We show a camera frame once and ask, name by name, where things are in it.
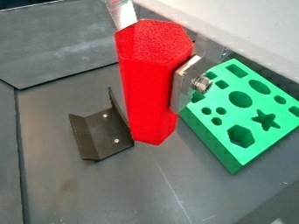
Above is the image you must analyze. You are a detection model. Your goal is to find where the red hexagonal prism block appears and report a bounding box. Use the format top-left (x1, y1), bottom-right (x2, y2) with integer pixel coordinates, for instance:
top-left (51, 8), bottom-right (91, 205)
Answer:
top-left (115, 19), bottom-right (194, 145)

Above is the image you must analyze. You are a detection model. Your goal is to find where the black curved holder bracket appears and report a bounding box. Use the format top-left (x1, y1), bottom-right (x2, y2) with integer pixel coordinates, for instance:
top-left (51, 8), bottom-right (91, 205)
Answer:
top-left (70, 87), bottom-right (135, 162)

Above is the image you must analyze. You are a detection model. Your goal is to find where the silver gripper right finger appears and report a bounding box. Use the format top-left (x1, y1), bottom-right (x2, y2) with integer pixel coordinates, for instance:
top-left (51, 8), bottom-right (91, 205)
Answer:
top-left (170, 35), bottom-right (231, 114)

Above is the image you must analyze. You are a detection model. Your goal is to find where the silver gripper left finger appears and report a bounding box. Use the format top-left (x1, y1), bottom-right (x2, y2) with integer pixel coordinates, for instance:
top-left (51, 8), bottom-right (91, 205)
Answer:
top-left (106, 0), bottom-right (138, 30)

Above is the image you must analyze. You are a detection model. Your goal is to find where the green shape sorter board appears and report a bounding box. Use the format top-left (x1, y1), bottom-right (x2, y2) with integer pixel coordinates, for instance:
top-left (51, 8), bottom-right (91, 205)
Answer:
top-left (181, 59), bottom-right (299, 174)

